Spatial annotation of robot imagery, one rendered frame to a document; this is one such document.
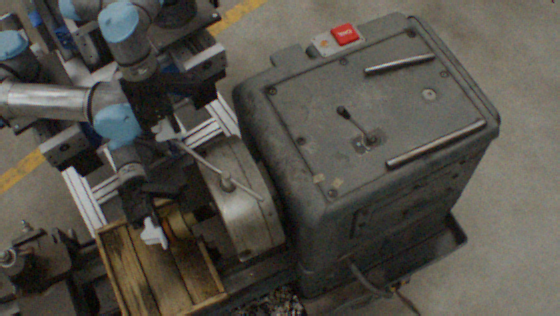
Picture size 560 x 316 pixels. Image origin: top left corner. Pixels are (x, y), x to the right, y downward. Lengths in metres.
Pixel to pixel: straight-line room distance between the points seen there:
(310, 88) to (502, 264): 1.55
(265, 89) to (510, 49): 2.16
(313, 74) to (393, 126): 0.25
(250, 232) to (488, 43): 2.29
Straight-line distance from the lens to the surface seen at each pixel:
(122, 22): 1.03
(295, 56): 1.47
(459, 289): 2.57
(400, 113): 1.38
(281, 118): 1.36
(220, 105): 2.64
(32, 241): 1.73
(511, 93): 3.14
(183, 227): 1.42
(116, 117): 1.25
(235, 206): 1.30
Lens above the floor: 2.40
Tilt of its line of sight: 62 degrees down
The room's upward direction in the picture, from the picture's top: 7 degrees counter-clockwise
